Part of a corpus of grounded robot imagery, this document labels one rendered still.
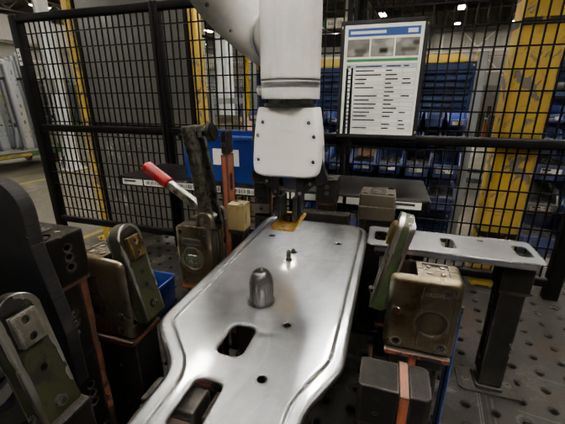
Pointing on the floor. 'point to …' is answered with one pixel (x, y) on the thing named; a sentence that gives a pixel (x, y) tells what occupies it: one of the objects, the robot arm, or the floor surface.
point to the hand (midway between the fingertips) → (289, 205)
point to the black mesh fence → (555, 277)
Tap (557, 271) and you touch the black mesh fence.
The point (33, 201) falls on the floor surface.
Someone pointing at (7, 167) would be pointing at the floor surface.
